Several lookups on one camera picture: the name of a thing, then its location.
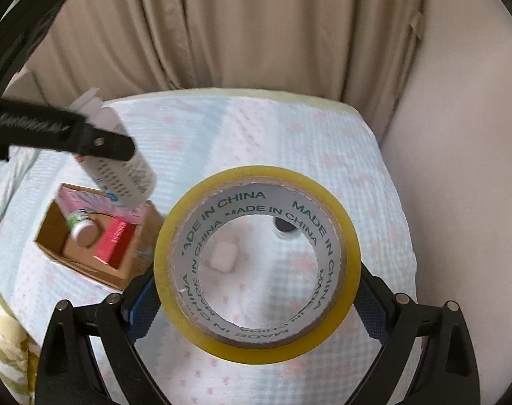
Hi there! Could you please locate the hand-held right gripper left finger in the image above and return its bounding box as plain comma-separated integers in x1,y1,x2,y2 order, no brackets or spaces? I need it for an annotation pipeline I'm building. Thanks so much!
35,270,164,405

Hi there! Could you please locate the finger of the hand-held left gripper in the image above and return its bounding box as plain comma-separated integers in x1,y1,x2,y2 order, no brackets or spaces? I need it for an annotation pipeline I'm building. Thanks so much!
0,0,73,104
0,100,137,162

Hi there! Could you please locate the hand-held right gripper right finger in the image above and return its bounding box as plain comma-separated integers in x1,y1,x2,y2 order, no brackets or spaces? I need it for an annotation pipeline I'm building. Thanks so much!
352,262,480,405

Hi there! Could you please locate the white printed bottle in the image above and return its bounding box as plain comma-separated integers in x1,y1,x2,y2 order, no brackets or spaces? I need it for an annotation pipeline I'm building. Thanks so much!
72,88,157,209

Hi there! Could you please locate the brown cardboard box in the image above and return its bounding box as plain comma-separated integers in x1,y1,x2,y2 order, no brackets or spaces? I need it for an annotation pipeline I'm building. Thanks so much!
34,183,166,292

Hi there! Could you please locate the yellow clear tape roll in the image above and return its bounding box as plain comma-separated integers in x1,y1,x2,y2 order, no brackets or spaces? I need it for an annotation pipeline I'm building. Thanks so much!
154,165,362,364

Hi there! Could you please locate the pink flat box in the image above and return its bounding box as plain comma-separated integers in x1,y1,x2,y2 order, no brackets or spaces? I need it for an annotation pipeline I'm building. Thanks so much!
57,186,153,226

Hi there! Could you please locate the red small box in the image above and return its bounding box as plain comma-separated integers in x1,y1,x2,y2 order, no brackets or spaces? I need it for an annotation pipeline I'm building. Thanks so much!
93,218,136,267

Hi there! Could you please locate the white small square case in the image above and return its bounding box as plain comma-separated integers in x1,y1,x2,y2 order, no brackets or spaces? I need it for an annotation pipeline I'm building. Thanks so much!
209,241,236,273

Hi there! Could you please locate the white bottle green cap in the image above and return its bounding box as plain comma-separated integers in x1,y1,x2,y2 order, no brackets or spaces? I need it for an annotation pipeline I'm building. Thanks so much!
66,210,100,247

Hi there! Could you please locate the black small round cap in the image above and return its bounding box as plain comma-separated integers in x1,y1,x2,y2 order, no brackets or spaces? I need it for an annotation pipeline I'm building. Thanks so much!
273,216,299,239

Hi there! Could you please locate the yellow green striped sheet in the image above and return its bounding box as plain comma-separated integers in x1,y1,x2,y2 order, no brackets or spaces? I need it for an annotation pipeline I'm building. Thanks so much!
0,278,41,405

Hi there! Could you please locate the beige curtain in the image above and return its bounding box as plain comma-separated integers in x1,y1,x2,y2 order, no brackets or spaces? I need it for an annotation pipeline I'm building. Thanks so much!
28,0,429,144

